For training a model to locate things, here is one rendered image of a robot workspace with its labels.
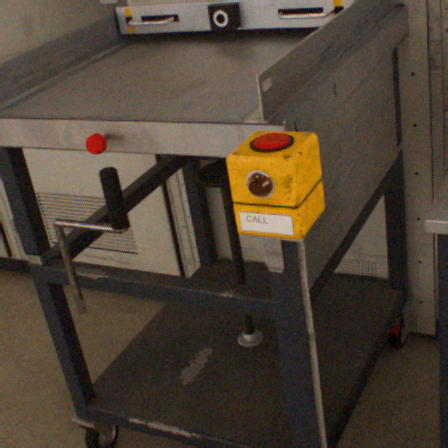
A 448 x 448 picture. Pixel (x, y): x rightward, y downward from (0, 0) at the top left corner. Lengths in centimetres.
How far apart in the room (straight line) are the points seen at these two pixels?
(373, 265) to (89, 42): 89
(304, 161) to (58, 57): 82
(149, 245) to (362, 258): 65
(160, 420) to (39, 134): 65
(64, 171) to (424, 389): 119
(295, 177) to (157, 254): 144
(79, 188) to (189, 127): 118
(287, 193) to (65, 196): 157
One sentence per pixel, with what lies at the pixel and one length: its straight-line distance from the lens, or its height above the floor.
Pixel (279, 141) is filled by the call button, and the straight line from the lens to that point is 81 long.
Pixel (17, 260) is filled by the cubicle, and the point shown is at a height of 5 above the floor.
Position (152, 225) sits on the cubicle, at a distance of 215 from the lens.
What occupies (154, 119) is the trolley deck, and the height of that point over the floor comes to 85.
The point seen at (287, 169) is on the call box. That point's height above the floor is 89.
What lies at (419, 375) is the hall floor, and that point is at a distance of 187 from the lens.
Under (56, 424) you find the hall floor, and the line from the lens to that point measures 193.
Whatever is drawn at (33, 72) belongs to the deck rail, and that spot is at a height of 87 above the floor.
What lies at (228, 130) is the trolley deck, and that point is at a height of 83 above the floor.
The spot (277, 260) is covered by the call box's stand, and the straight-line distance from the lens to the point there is 87.
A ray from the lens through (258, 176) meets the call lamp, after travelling 79.
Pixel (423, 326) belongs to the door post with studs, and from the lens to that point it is 199.
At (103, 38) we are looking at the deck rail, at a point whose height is 87.
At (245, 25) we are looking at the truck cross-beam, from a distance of 153.
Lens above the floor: 120
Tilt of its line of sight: 27 degrees down
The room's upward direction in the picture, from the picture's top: 10 degrees counter-clockwise
